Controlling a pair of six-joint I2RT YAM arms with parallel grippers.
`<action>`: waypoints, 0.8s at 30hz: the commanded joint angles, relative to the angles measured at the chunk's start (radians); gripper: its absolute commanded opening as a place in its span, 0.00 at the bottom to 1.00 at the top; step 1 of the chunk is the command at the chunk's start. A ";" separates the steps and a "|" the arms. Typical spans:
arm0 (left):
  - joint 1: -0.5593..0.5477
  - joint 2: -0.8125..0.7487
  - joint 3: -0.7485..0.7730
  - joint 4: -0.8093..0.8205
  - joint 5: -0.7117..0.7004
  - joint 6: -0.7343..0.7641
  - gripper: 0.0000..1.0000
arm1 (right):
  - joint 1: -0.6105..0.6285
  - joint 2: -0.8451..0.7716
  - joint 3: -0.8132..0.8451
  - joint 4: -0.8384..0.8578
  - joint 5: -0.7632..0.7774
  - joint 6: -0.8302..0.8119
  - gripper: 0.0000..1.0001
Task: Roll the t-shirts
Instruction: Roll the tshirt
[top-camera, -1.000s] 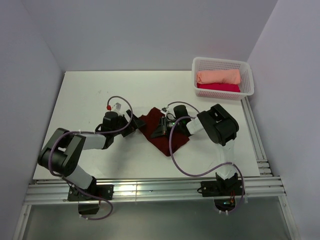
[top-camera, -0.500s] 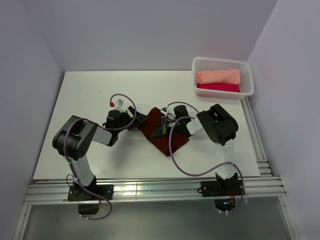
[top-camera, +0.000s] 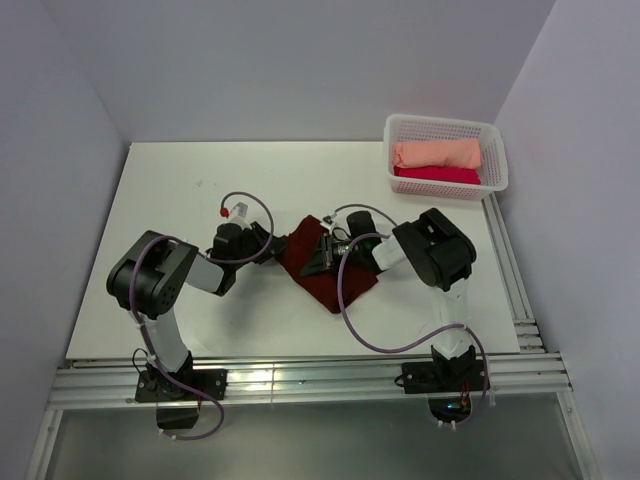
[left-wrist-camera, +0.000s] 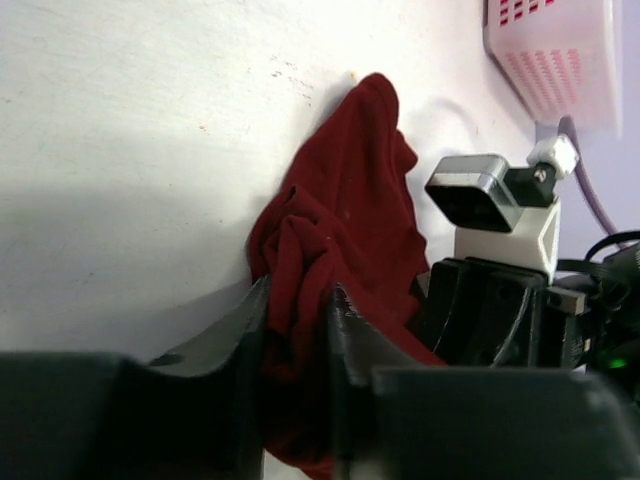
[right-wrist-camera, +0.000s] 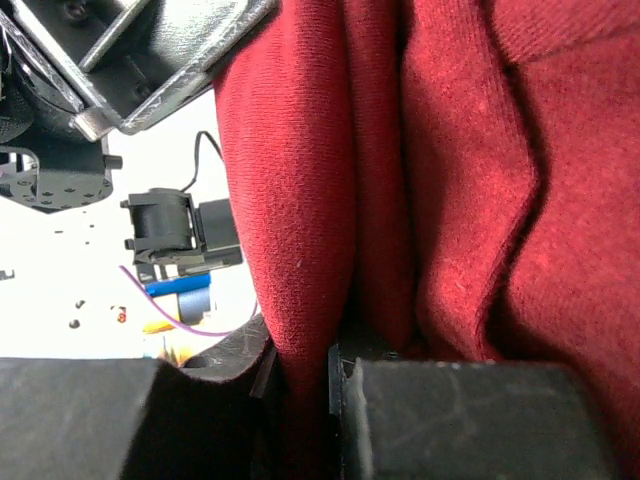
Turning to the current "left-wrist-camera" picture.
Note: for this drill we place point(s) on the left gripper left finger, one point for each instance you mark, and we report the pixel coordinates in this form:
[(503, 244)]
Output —
[(191, 413)]

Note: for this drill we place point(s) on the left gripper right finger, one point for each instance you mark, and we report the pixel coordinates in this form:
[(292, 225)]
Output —
[(393, 418)]

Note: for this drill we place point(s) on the dark red t-shirt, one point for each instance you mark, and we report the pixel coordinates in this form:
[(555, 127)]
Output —
[(343, 217)]

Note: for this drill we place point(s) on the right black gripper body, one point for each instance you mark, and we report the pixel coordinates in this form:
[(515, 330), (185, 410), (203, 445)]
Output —
[(475, 312)]

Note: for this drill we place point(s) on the white plastic basket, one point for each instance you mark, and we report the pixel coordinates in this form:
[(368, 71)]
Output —
[(562, 57)]

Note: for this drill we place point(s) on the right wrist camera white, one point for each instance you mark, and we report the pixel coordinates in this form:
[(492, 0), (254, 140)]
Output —
[(505, 214)]

